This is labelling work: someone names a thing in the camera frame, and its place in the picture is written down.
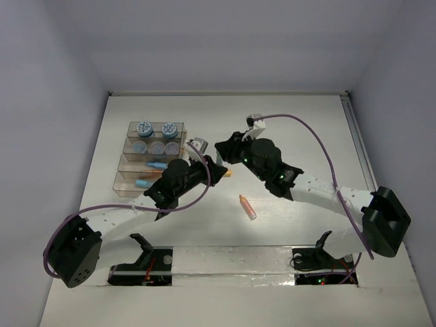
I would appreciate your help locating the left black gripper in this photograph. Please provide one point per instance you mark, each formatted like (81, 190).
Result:
(209, 169)

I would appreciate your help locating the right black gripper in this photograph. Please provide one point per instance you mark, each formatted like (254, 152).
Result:
(229, 148)

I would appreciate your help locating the green highlighter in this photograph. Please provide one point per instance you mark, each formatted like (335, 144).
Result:
(219, 160)

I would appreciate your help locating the small orange cap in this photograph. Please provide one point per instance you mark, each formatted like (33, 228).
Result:
(228, 174)

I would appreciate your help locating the orange highlighter pen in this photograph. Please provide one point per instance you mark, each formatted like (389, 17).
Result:
(248, 209)

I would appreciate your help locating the clear paperclip jar small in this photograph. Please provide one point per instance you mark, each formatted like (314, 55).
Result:
(172, 148)

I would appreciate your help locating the blue highlighter with cap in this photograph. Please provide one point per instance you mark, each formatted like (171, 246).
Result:
(156, 165)

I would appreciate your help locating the blue lid jar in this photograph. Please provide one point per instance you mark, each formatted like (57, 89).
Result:
(169, 130)
(144, 129)

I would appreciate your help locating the blue clear highlighter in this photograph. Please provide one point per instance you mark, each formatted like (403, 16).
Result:
(143, 184)

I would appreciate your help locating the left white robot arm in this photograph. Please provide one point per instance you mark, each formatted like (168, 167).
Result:
(73, 251)

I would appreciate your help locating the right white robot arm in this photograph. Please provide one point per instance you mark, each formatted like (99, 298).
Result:
(296, 185)

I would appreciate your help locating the blue lid jar in bin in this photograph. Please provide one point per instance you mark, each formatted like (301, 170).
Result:
(144, 129)

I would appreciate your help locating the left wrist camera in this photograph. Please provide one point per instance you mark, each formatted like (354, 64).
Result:
(195, 149)

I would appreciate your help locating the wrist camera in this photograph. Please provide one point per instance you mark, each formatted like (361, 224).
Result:
(195, 149)
(256, 125)

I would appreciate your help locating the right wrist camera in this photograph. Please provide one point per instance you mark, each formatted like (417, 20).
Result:
(256, 125)

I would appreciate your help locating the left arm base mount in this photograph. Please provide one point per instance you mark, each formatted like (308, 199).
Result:
(152, 268)

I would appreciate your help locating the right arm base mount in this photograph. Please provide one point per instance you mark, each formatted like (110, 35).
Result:
(314, 266)

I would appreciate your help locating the aluminium rail right edge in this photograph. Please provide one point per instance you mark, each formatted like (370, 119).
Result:
(364, 163)

